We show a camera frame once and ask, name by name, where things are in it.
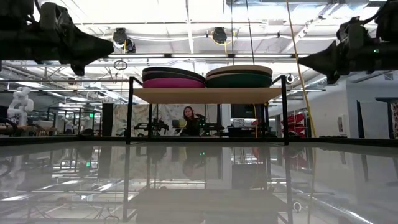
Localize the teal green plate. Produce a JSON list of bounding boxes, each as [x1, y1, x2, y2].
[[205, 73, 273, 89]]

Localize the long ceiling light bar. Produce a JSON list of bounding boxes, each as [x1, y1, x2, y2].
[[107, 53, 299, 59]]

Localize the white robot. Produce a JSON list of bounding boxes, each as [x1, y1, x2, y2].
[[6, 86, 34, 127]]

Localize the black ceiling cable reel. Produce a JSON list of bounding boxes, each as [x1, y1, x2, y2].
[[112, 27, 137, 54], [212, 27, 228, 44]]

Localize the purple plate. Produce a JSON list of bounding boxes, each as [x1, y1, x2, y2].
[[142, 77, 206, 89]]

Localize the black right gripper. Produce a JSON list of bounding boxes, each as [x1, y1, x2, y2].
[[297, 17, 398, 85]]

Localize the cream plate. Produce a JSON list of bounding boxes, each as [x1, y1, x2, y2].
[[205, 64, 274, 78]]

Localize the blue-teal plate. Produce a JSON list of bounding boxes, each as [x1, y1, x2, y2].
[[142, 66, 206, 82]]

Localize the dark grey plate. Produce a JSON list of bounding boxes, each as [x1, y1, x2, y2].
[[142, 71, 206, 84]]

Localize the yellow hanging cable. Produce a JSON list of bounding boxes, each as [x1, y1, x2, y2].
[[285, 0, 317, 138]]

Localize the person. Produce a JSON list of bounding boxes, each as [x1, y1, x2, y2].
[[178, 105, 203, 137]]

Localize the wooden shelf with black frame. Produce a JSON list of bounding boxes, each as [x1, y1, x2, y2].
[[126, 74, 290, 146]]

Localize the red and white object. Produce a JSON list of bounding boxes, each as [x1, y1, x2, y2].
[[281, 113, 307, 138]]

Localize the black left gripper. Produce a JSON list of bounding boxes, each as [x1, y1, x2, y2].
[[0, 2, 114, 77]]

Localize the black monitor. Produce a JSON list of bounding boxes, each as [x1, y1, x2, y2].
[[230, 104, 265, 119]]

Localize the black column speaker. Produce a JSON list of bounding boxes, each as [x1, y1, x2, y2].
[[101, 103, 114, 137]]

